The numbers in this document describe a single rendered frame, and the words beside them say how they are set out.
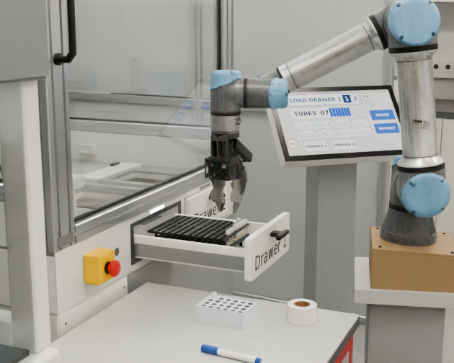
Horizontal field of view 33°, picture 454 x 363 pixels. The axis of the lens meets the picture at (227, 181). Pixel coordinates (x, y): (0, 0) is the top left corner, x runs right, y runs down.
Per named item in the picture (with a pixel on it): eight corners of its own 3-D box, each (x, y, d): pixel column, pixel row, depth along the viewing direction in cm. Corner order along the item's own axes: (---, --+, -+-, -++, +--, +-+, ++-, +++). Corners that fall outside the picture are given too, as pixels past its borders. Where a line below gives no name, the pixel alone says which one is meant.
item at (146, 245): (281, 245, 212) (281, 224, 211) (246, 274, 189) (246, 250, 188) (154, 230, 228) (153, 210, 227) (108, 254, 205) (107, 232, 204)
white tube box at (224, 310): (257, 316, 181) (258, 301, 180) (243, 329, 174) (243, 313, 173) (211, 308, 186) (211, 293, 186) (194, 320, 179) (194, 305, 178)
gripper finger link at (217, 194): (202, 212, 196) (207, 178, 193) (212, 207, 201) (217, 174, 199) (214, 215, 195) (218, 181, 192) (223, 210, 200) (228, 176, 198)
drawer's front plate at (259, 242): (289, 250, 214) (290, 212, 211) (251, 282, 188) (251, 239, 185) (282, 249, 214) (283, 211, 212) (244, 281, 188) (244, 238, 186)
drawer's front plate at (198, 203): (228, 212, 254) (228, 180, 252) (190, 235, 228) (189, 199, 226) (223, 212, 255) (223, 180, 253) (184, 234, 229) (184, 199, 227)
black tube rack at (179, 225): (248, 245, 212) (248, 222, 210) (223, 263, 196) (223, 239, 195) (177, 236, 220) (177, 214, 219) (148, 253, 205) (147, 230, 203)
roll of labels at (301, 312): (292, 327, 175) (292, 310, 174) (282, 315, 182) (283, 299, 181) (321, 324, 177) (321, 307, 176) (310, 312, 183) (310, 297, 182)
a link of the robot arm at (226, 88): (243, 71, 185) (208, 71, 186) (243, 116, 187) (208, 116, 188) (244, 69, 193) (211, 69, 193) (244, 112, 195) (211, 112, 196)
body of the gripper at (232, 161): (203, 181, 192) (203, 133, 189) (217, 174, 200) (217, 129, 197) (231, 183, 189) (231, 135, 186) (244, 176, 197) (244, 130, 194)
